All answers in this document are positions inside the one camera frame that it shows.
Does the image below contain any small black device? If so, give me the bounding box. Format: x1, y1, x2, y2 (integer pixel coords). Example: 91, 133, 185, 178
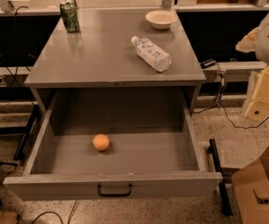
200, 59, 216, 69

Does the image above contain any black metal bar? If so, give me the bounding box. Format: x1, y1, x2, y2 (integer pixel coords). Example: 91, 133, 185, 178
208, 138, 234, 217

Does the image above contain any cardboard box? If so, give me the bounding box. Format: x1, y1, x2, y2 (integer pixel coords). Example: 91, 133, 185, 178
232, 147, 269, 224

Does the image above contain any orange fruit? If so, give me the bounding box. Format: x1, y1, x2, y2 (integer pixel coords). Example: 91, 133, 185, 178
92, 133, 110, 151

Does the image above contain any black drawer handle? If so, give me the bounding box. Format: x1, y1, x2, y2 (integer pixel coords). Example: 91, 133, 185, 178
97, 184, 133, 198

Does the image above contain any clear plastic water bottle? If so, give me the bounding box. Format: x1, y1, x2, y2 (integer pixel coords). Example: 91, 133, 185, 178
131, 36, 172, 73

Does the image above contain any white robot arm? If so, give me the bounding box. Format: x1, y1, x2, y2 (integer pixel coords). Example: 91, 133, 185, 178
235, 13, 269, 122

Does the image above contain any green soda can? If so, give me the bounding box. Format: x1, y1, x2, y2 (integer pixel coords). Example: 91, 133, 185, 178
60, 0, 79, 33

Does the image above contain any open grey top drawer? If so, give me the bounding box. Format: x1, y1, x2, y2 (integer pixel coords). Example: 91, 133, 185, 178
4, 88, 222, 201

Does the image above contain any black table leg left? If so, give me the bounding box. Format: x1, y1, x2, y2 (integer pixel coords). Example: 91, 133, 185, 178
13, 105, 39, 161

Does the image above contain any white paper bowl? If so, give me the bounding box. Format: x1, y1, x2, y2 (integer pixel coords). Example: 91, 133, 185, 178
146, 10, 177, 30

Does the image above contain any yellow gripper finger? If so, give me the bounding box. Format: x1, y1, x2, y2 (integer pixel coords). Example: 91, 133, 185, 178
235, 27, 259, 53
244, 66, 269, 122

